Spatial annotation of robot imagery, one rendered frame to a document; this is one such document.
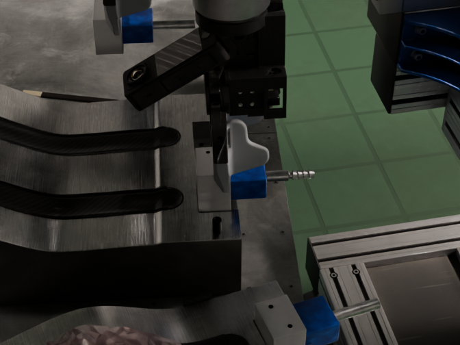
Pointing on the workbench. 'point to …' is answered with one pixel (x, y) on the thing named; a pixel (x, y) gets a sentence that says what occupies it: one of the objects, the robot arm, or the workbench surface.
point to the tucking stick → (67, 96)
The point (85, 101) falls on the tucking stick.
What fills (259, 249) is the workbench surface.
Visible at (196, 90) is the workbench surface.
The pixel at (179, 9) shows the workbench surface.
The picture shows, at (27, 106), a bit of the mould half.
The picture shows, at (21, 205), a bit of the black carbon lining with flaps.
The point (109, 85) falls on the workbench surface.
